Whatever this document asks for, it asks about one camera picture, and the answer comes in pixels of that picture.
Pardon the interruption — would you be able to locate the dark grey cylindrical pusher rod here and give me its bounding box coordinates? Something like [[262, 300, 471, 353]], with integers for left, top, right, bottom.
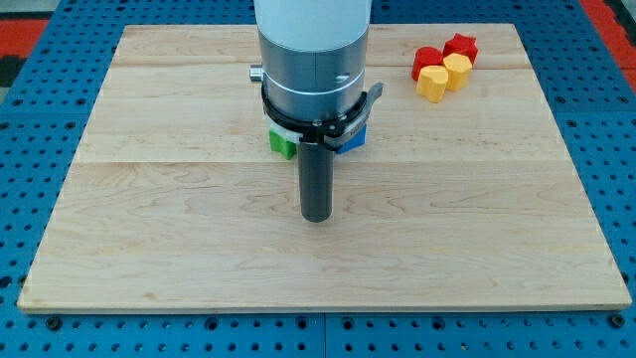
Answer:
[[298, 143, 334, 223]]

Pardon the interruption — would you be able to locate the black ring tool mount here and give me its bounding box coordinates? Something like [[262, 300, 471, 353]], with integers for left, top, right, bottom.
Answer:
[[261, 83, 384, 151]]

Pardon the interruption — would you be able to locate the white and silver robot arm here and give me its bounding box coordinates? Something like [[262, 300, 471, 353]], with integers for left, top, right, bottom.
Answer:
[[249, 0, 384, 223]]

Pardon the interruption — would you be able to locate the yellow heart block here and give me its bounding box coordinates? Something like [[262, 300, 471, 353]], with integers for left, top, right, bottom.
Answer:
[[415, 66, 449, 103]]

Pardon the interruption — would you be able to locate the blue block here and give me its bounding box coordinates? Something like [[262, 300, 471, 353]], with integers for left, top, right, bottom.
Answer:
[[336, 125, 367, 154]]

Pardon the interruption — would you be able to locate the green block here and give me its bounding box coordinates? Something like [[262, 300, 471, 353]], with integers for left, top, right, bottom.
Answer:
[[268, 129, 297, 160]]

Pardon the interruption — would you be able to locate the red cylinder block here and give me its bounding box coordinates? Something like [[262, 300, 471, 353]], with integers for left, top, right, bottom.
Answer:
[[411, 47, 443, 82]]

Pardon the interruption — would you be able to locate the yellow hexagon block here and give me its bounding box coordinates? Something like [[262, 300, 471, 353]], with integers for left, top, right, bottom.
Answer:
[[443, 53, 473, 91]]

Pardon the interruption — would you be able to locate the light wooden board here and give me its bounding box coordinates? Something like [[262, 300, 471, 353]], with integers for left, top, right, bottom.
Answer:
[[18, 24, 632, 314]]

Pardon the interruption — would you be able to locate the red star block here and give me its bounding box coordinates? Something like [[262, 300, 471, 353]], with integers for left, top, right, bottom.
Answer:
[[442, 33, 479, 65]]

